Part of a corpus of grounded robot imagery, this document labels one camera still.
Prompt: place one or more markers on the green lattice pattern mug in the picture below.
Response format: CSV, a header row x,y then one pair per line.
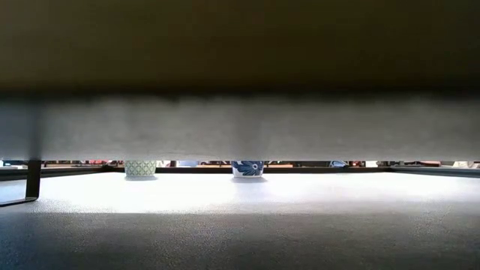
x,y
140,168

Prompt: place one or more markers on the black table edge rail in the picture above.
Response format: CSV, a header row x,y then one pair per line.
x,y
318,169

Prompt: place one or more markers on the wooden shelf board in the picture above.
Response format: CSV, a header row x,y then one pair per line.
x,y
240,75

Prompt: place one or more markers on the cream mug navy flowers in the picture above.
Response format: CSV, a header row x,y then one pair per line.
x,y
247,168

